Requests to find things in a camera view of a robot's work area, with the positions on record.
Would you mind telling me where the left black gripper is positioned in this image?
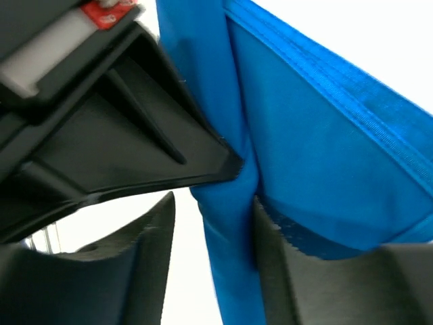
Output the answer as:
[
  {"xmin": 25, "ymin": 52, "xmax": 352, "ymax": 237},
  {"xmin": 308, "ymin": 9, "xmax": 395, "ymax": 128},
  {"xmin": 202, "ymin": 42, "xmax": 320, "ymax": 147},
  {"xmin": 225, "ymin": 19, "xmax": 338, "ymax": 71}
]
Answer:
[{"xmin": 1, "ymin": 1, "xmax": 142, "ymax": 112}]

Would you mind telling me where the blue cloth napkin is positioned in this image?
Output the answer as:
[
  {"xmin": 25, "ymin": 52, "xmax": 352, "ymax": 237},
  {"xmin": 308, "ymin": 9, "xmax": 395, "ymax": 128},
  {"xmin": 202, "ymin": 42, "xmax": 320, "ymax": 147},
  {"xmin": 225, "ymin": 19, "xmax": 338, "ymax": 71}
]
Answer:
[{"xmin": 156, "ymin": 1, "xmax": 432, "ymax": 324}]

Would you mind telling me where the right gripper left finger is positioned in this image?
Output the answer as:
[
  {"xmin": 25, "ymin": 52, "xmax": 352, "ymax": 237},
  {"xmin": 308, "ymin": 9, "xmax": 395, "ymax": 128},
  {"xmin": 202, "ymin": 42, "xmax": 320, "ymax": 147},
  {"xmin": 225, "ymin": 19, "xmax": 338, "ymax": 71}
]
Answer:
[{"xmin": 1, "ymin": 193, "xmax": 175, "ymax": 324}]

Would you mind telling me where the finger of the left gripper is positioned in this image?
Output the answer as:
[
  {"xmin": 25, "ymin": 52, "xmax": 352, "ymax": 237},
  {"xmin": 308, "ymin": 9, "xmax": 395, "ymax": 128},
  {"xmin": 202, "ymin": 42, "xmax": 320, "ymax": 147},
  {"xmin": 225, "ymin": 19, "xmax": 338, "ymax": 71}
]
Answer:
[{"xmin": 1, "ymin": 24, "xmax": 243, "ymax": 242}]

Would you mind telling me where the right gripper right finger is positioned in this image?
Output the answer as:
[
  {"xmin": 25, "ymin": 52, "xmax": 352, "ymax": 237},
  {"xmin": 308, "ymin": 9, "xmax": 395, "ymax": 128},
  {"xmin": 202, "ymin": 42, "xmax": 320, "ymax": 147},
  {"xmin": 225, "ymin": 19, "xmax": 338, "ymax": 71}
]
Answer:
[{"xmin": 253, "ymin": 198, "xmax": 432, "ymax": 324}]

